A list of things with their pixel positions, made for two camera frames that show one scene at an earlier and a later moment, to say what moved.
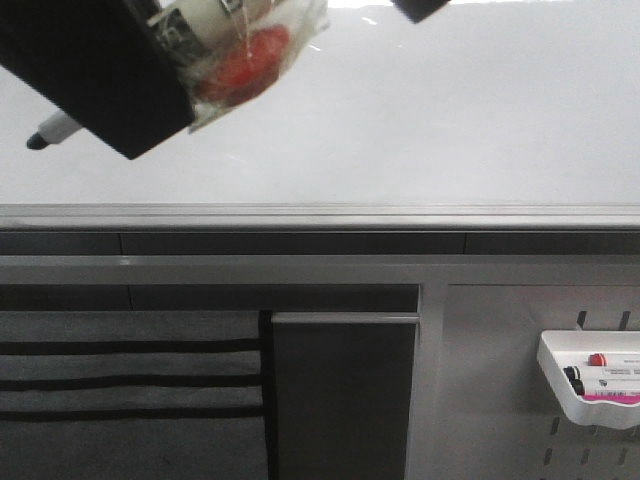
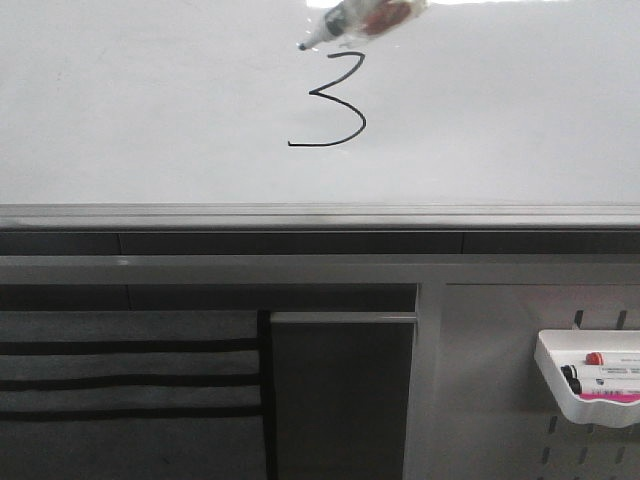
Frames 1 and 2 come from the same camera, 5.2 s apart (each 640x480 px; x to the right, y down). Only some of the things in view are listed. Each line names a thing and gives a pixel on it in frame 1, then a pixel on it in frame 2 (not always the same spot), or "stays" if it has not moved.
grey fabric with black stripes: [137, 395] stays
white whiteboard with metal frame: [494, 115] stays
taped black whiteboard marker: [229, 53] to [349, 19]
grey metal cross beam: [322, 269] stays
